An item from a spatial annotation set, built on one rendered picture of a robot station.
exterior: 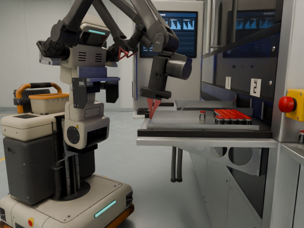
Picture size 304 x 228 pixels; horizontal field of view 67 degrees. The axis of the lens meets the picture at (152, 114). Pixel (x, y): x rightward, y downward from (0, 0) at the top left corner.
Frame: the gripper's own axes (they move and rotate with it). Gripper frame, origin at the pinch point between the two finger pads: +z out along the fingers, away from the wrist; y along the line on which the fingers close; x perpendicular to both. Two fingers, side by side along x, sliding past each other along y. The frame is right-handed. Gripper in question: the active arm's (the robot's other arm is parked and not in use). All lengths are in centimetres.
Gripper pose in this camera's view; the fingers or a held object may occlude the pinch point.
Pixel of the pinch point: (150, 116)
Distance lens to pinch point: 77.1
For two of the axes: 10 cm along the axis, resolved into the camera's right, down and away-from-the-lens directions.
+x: 0.5, -2.2, 9.7
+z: -1.9, 9.6, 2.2
